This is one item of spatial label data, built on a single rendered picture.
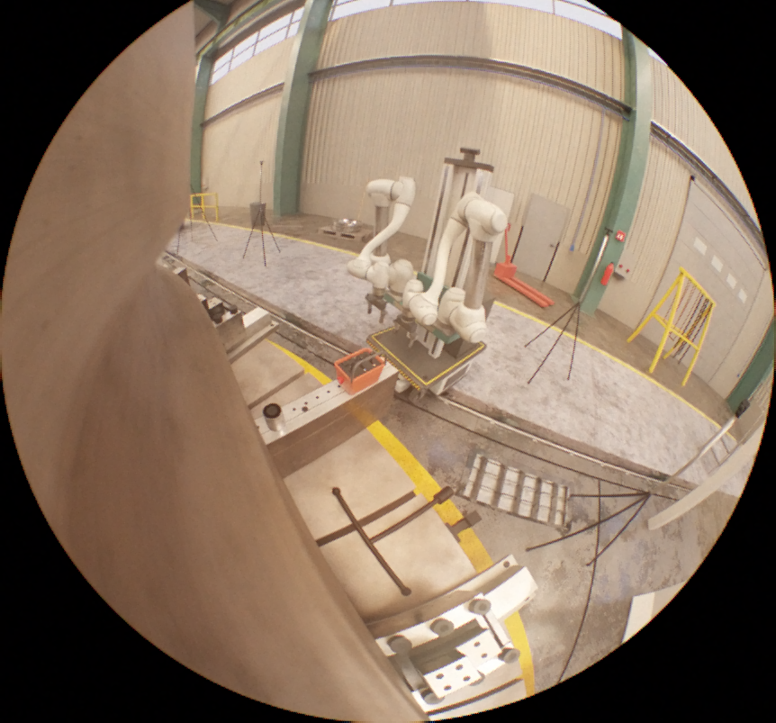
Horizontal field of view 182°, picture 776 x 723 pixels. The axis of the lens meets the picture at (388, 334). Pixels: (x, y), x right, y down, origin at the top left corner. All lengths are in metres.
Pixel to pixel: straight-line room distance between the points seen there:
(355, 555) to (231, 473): 0.86
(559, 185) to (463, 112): 3.12
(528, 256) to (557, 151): 3.02
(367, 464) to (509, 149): 6.99
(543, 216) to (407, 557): 6.85
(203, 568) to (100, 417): 0.22
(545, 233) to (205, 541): 7.05
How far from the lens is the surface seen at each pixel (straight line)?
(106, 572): 0.26
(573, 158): 7.27
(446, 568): 1.33
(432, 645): 0.98
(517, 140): 7.14
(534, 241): 6.91
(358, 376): 1.02
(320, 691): 0.48
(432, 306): 1.18
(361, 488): 1.31
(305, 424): 1.03
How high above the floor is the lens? 1.56
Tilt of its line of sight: 36 degrees down
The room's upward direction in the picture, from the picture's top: 10 degrees clockwise
